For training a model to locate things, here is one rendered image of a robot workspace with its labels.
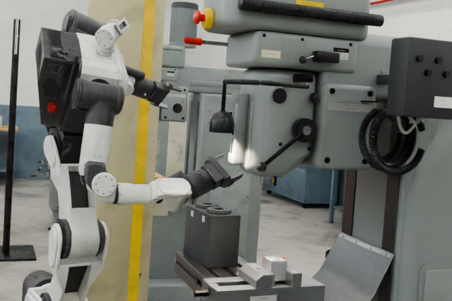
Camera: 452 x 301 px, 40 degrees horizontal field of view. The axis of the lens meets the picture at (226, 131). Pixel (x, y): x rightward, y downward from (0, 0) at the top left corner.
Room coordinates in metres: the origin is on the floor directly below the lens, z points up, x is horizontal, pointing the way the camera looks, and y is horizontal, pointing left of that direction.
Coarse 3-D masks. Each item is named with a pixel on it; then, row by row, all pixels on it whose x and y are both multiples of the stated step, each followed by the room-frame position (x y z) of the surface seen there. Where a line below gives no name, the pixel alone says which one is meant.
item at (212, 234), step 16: (192, 208) 2.31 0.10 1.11; (208, 208) 2.24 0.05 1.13; (224, 208) 2.26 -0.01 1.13; (192, 224) 2.30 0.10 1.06; (208, 224) 2.19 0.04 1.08; (224, 224) 2.19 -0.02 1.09; (192, 240) 2.29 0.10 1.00; (208, 240) 2.18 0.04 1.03; (224, 240) 2.19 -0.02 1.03; (192, 256) 2.29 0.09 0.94; (208, 256) 2.17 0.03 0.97; (224, 256) 2.20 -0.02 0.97
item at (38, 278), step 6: (36, 270) 2.60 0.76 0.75; (42, 270) 2.61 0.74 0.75; (30, 276) 2.56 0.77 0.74; (36, 276) 2.53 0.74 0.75; (42, 276) 2.52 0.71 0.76; (48, 276) 2.53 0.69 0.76; (24, 282) 2.56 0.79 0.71; (30, 282) 2.51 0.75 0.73; (36, 282) 2.48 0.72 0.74; (42, 282) 2.48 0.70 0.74; (48, 282) 2.49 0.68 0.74; (24, 288) 2.52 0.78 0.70; (24, 294) 2.51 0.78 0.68
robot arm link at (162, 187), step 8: (152, 184) 2.02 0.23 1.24; (160, 184) 2.01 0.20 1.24; (168, 184) 2.02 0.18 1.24; (176, 184) 2.03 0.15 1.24; (184, 184) 2.04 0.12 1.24; (152, 192) 2.01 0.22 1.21; (160, 192) 2.00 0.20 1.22; (168, 192) 2.00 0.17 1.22; (176, 192) 2.01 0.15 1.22; (184, 192) 2.02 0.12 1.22; (152, 200) 2.01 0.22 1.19
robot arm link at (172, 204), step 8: (176, 176) 2.10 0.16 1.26; (184, 176) 2.10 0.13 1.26; (192, 176) 2.09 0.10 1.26; (192, 184) 2.08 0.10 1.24; (200, 184) 2.09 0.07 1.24; (192, 192) 2.08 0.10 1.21; (200, 192) 2.09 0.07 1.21; (168, 200) 2.06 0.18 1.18; (176, 200) 2.04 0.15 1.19; (184, 200) 2.06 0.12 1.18; (168, 208) 2.09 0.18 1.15; (176, 208) 2.08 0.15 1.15
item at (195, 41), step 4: (184, 40) 1.90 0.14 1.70; (188, 40) 1.90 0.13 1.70; (192, 40) 1.90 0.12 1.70; (196, 40) 1.91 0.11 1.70; (200, 40) 1.91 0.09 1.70; (204, 40) 1.92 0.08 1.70; (208, 40) 1.93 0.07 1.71; (196, 44) 1.91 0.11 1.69; (200, 44) 1.92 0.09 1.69; (212, 44) 1.93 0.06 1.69; (216, 44) 1.94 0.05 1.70; (220, 44) 1.94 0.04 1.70; (224, 44) 1.94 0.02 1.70; (228, 44) 1.95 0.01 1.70
